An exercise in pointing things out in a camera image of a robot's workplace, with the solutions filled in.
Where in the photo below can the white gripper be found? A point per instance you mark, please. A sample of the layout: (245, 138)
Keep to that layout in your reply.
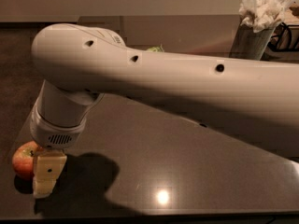
(56, 134)

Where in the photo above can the red yellow apple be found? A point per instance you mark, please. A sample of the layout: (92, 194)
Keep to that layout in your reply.
(23, 160)

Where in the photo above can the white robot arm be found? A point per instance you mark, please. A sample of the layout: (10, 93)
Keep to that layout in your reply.
(254, 101)

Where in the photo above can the green jalapeno chip bag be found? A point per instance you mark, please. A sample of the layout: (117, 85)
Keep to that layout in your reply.
(156, 49)

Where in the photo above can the grey metal cup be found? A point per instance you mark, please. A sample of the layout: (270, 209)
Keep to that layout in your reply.
(249, 45)

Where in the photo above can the crumpled white paper napkins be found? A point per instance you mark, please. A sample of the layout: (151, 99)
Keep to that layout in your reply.
(263, 14)

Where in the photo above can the black wire basket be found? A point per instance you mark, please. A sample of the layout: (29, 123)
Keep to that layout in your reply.
(285, 38)

